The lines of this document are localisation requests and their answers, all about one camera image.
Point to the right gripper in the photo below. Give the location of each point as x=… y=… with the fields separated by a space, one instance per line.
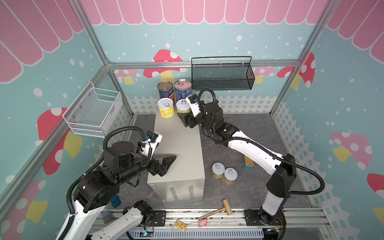
x=190 y=120

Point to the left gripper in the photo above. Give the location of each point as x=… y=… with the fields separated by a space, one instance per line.
x=164 y=167

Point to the small yellow can white lid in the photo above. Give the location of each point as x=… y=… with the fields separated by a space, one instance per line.
x=166 y=107
x=218 y=170
x=183 y=107
x=230 y=175

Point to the blue soup can pink lid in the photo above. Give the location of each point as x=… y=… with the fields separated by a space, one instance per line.
x=183 y=88

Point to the dark blue tomato can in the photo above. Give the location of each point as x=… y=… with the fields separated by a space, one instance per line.
x=166 y=90

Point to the gold sardine tin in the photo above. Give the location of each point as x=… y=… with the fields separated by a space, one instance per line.
x=248 y=164

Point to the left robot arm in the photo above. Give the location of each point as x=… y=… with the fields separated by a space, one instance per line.
x=127 y=152

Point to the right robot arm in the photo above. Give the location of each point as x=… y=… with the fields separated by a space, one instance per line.
x=282 y=169

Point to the grey metal counter cabinet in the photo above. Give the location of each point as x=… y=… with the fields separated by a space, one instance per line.
x=185 y=179

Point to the yellow toy block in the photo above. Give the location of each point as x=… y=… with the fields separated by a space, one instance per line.
x=180 y=225

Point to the teal sponge block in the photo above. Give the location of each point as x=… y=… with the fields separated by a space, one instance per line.
x=115 y=201

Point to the pink pig toy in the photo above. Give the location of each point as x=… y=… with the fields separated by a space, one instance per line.
x=203 y=223

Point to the green circuit board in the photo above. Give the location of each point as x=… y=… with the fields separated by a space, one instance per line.
x=146 y=234

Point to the wooden toy mallet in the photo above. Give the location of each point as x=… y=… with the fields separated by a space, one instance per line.
x=227 y=208

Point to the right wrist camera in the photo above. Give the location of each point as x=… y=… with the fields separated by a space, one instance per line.
x=192 y=100

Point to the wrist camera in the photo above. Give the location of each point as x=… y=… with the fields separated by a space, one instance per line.
x=192 y=100
x=148 y=147

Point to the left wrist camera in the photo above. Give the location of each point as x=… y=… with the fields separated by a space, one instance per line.
x=148 y=147

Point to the black mesh wall basket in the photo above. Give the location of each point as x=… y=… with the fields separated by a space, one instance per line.
x=222 y=73

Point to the white mesh wall basket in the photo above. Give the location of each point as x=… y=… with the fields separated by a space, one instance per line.
x=93 y=112

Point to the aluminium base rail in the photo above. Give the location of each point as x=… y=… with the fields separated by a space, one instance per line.
x=291 y=224

